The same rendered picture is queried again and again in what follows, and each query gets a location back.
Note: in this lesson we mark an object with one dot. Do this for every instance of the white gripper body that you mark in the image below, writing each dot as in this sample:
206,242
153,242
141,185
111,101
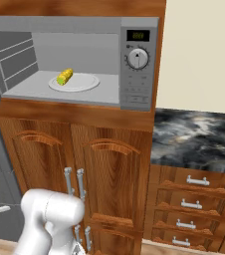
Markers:
77,249

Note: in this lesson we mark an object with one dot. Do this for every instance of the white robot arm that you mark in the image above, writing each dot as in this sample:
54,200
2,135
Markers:
48,215

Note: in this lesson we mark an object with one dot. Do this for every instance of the wooden cupboard door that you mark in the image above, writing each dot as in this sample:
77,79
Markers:
116,237
38,156
117,179

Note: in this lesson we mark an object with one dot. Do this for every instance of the grey microwave oven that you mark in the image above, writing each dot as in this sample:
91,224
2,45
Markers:
137,93

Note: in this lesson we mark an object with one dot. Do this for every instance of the wooden cupboard above microwave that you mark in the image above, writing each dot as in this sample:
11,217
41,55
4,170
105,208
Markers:
74,7

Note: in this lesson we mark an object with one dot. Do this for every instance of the grey appliance with drawers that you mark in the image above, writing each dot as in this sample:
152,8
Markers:
0,192

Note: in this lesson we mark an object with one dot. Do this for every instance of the wooden drawer front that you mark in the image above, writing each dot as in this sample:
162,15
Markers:
214,207
197,245
171,174
204,229

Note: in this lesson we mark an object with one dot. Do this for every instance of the white round plate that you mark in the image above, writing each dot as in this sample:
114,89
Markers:
83,83

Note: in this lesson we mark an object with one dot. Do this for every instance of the yellow corn cob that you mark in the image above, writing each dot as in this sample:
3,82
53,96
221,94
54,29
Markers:
65,76

